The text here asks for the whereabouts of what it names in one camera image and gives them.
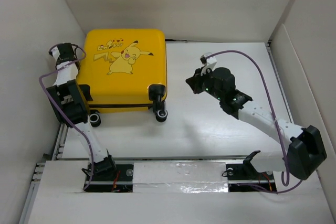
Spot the yellow cartoon suitcase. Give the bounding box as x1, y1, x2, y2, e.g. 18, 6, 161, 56
77, 28, 168, 127

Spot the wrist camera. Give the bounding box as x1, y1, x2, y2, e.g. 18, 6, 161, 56
48, 43, 63, 60
200, 52, 217, 76

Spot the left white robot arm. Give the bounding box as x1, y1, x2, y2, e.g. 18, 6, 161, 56
43, 42, 118, 180

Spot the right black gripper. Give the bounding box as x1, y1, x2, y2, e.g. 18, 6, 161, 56
185, 66, 223, 101

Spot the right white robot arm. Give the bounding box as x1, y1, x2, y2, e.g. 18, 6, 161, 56
186, 67, 327, 180

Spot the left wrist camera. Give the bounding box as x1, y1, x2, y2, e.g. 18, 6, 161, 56
48, 43, 63, 60

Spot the white foam cover panel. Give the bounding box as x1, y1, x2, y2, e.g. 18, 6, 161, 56
132, 161, 228, 194

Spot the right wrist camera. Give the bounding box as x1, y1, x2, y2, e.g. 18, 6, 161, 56
200, 52, 217, 76

